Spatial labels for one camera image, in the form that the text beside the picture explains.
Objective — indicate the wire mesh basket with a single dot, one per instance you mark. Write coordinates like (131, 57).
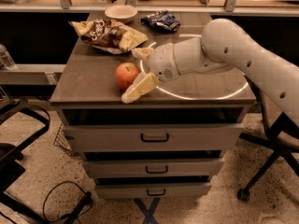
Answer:
(62, 143)

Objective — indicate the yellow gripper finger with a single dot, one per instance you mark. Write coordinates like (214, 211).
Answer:
(143, 84)
(142, 53)

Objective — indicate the red apple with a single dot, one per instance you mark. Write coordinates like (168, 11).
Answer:
(125, 74)

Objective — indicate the middle grey drawer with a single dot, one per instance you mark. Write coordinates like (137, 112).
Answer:
(152, 168)

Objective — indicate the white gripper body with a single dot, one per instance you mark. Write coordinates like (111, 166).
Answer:
(163, 62)

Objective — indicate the bottom grey drawer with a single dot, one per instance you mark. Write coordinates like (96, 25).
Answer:
(153, 190)

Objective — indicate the plastic water bottle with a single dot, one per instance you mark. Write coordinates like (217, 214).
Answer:
(6, 59)

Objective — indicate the grey drawer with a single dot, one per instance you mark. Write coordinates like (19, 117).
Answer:
(153, 190)
(145, 138)
(152, 168)

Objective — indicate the top grey drawer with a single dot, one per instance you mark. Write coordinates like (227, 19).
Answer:
(145, 138)

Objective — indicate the black chair left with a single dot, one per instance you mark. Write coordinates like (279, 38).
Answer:
(10, 170)

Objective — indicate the brown chip bag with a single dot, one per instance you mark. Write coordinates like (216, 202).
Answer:
(108, 35)

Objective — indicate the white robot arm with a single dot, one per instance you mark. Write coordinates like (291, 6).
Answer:
(221, 44)

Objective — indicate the white bowl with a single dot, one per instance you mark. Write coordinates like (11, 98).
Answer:
(122, 13)

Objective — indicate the black office chair right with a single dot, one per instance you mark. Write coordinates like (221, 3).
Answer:
(282, 136)

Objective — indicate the blue chip bag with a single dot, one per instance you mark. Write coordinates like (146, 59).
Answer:
(161, 21)

